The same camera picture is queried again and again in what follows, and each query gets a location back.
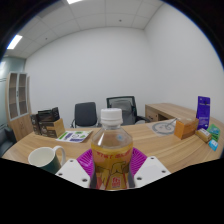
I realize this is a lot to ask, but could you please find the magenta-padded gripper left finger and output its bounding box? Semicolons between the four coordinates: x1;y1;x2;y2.
55;148;98;189

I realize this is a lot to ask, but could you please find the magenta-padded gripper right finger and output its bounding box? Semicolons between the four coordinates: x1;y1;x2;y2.
127;147;172;189

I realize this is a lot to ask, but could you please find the yellow drink bottle white cap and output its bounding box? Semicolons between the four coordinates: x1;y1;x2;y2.
90;107;134;191

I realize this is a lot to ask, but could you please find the green and red printed mug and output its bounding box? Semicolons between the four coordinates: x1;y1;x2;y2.
27;145;67;175

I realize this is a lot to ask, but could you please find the white printed leaflet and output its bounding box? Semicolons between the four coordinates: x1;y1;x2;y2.
54;129;94;144

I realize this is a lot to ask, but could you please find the orange-brown wooden box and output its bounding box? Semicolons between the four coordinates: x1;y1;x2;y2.
173;117;200;140

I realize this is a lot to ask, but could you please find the dark grey padded chair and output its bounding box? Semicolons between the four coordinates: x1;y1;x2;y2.
70;101;101;129

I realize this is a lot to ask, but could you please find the tall black carton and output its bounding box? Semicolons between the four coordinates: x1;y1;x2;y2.
30;113;42;136

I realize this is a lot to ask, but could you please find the flat black carton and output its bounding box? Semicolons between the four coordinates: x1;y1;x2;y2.
37;106;61;123

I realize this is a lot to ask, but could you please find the small tan box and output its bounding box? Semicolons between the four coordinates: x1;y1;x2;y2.
195;127;213;144

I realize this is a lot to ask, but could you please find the black mesh-back office chair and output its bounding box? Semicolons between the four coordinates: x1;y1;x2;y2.
105;95;152;126

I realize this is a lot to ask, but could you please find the green folded cloth pack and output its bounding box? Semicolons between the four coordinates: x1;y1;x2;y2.
206;123;222;143

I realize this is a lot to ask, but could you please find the purple upright box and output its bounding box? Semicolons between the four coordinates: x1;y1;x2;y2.
195;95;212;130

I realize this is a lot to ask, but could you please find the wooden glass-door shelf cabinet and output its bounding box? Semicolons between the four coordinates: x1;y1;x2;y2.
4;71;34;142

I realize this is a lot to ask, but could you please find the round grey cable grommet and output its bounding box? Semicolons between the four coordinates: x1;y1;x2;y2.
151;119;178;136

